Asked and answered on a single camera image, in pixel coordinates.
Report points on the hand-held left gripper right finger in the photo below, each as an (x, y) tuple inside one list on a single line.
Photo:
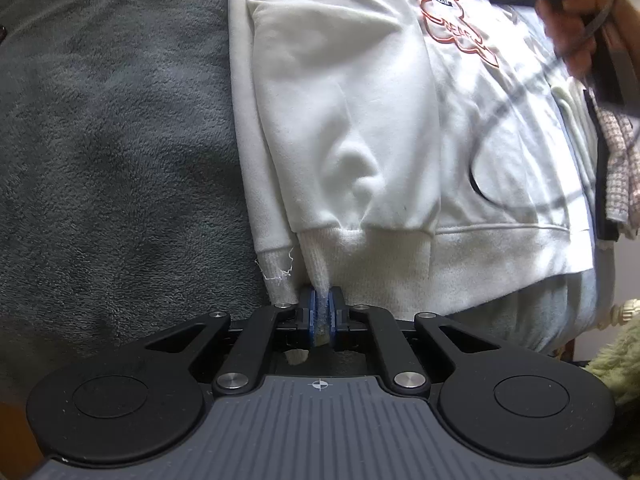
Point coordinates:
[(340, 330)]

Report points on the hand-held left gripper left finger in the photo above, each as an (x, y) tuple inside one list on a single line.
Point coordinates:
[(311, 317)]

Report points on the white sweatshirt with orange print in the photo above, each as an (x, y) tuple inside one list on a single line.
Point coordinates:
[(350, 110)]

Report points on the person's right forearm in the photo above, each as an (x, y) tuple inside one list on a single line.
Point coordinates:
[(632, 22)]

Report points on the person's right hand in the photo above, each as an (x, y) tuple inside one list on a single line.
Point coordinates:
[(575, 15)]

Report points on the cream fuzzy garment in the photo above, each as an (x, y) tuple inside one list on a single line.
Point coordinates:
[(575, 110)]

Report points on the houndstooth fuzzy coat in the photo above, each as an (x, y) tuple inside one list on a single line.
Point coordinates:
[(622, 160)]

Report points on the black garment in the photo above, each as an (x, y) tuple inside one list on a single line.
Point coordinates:
[(606, 210)]

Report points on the light grey bedsheet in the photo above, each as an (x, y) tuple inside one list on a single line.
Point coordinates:
[(540, 320)]

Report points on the cream bedpost finial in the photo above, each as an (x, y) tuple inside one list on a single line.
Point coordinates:
[(627, 310)]

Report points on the grey bed blanket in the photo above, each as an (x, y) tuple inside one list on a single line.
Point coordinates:
[(125, 160)]

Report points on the green fuzzy rug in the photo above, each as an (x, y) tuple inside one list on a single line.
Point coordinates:
[(620, 365)]

